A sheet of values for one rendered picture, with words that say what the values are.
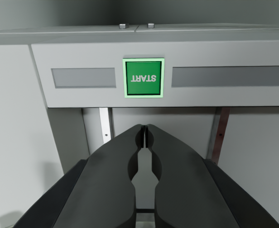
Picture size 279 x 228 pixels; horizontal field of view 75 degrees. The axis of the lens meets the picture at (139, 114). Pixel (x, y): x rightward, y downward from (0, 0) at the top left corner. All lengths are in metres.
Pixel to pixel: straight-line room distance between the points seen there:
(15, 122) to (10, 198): 0.19
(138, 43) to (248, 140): 0.40
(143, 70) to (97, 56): 0.07
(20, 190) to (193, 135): 0.40
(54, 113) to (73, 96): 0.06
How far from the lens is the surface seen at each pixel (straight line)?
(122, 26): 0.60
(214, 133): 0.48
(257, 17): 1.38
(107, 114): 0.42
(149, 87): 0.26
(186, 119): 0.46
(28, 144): 0.37
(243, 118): 0.51
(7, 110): 0.35
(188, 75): 0.28
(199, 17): 1.26
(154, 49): 0.26
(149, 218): 0.63
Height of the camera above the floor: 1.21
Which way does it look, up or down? 63 degrees down
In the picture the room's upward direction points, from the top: 177 degrees counter-clockwise
